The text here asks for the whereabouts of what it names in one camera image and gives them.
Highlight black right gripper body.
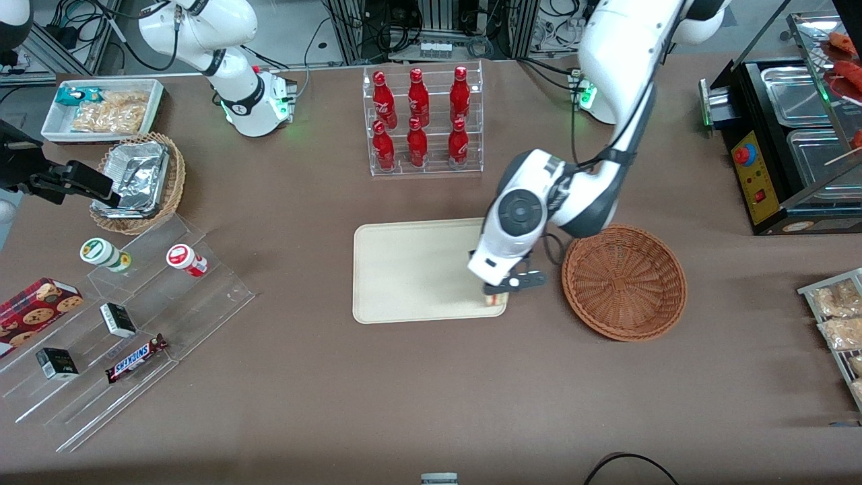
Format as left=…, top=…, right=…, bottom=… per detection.
left=0, top=120, right=49, bottom=195

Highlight beige plastic serving tray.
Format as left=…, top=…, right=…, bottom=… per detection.
left=352, top=217, right=507, bottom=325

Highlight light wicker basket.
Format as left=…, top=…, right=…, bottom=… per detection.
left=89, top=131, right=187, bottom=236

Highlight round brown wicker basket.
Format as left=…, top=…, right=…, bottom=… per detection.
left=562, top=224, right=688, bottom=342

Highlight tray of packaged snacks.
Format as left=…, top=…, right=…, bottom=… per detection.
left=797, top=267, right=862, bottom=413

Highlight aluminium foil container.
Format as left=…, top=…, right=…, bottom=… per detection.
left=105, top=140, right=170, bottom=203
left=90, top=162, right=162, bottom=219

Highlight white rectangular snack bin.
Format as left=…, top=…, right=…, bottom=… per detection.
left=40, top=78, right=166, bottom=145

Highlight clear bag of chips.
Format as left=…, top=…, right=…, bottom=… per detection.
left=70, top=104, right=147, bottom=134
left=100, top=90, right=150, bottom=114

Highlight green capped white bottle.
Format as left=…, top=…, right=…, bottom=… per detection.
left=79, top=238, right=132, bottom=273

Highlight teal snack packet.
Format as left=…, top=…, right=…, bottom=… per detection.
left=55, top=87, right=103, bottom=108

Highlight red cookie box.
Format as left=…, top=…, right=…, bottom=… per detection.
left=0, top=277, right=84, bottom=359

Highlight red capped white bottle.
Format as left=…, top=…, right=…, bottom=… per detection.
left=166, top=244, right=209, bottom=278

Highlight clear acrylic bottle rack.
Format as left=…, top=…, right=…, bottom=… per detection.
left=362, top=60, right=484, bottom=178

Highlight small black box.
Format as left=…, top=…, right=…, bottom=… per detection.
left=35, top=348, right=80, bottom=381
left=100, top=302, right=137, bottom=339

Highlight red cola bottle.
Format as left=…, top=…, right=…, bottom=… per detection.
left=372, top=71, right=399, bottom=129
left=447, top=118, right=470, bottom=170
left=449, top=65, right=471, bottom=125
left=406, top=117, right=429, bottom=168
left=407, top=67, right=431, bottom=128
left=372, top=120, right=397, bottom=172

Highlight clear acrylic stepped shelf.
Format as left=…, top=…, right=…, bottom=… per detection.
left=0, top=213, right=256, bottom=454

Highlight snickers chocolate bar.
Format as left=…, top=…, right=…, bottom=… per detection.
left=105, top=333, right=169, bottom=385

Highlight black hot food display case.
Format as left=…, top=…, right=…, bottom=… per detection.
left=698, top=0, right=862, bottom=236

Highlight red sausages on rack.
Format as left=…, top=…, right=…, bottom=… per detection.
left=826, top=30, right=862, bottom=102

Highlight black cable loop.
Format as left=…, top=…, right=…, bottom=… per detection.
left=582, top=452, right=682, bottom=485

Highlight aluminium frame post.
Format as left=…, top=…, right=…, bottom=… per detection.
left=329, top=0, right=370, bottom=66
left=505, top=0, right=541, bottom=61

